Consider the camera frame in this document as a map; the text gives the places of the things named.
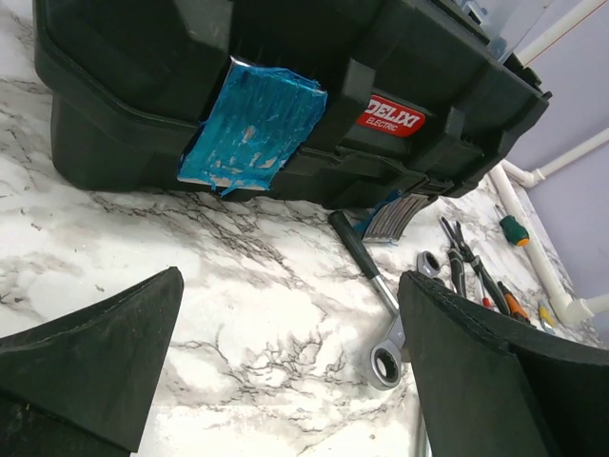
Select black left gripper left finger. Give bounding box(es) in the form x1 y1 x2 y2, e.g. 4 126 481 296
1 267 184 452

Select ratchet wrench black handle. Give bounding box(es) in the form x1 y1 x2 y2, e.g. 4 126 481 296
328 210 405 390

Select black plastic toolbox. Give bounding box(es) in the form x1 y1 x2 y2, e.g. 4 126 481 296
32 1 550 209

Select black grey wire stripper pliers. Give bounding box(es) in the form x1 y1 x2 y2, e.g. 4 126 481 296
440 217 510 316

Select orange black hex key set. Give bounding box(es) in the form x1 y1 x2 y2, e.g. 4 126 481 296
497 281 531 326

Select small yellow tool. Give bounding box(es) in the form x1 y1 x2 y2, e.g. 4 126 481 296
538 300 556 335

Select white pvc pipe frame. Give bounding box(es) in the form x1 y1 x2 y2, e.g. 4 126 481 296
507 1 608 300

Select green stubby screwdriver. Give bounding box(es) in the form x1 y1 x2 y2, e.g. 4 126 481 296
495 205 530 247

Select silver combination ratchet wrench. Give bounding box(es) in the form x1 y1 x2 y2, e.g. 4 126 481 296
416 250 441 278

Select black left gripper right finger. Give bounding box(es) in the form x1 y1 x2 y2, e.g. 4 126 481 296
398 271 608 456

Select red test pen screwdriver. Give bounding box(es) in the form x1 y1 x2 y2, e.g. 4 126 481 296
478 280 492 309

